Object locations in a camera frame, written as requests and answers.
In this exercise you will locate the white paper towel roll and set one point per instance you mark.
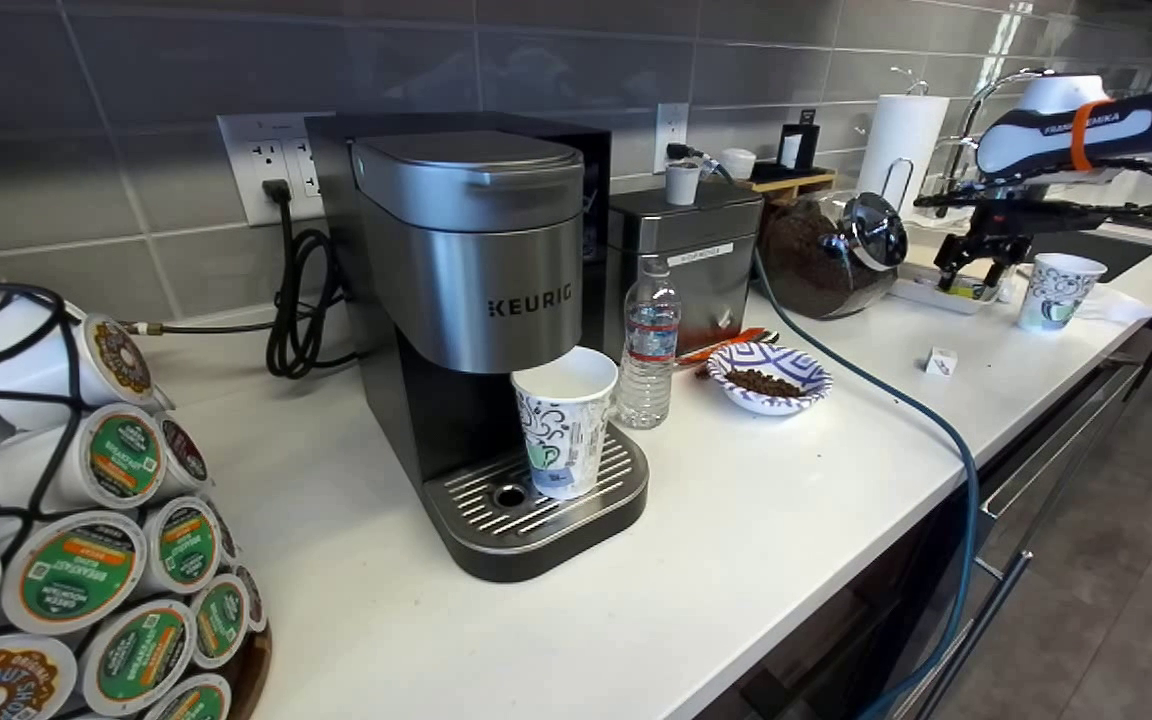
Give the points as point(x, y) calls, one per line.
point(900, 143)

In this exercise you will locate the patterned paper cup near sink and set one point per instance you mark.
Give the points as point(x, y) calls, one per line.
point(1056, 285)

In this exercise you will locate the clear plastic water bottle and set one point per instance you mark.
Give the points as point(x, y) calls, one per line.
point(650, 339)

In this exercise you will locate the silver Keurig coffee maker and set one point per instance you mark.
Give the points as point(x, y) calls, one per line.
point(465, 257)

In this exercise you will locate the orange red tool on counter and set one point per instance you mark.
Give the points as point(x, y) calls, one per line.
point(699, 356)

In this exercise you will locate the blue patterned bowl with grounds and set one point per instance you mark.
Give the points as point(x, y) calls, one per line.
point(767, 379)

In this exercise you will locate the glass coffee bean jar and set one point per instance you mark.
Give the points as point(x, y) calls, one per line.
point(833, 253)

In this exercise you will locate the robot arm white and blue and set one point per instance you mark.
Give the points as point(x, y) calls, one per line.
point(1055, 131)

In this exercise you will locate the steel coffee grinder box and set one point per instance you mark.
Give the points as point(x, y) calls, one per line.
point(707, 249)

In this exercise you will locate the patterned paper cup on Keurig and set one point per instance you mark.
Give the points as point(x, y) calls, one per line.
point(567, 414)

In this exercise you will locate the white wall outlet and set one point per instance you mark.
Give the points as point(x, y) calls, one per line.
point(272, 147)

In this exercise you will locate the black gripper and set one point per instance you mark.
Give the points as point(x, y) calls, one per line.
point(1000, 230)

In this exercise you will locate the K-cup pod carousel rack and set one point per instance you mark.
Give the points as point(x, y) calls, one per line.
point(121, 589)

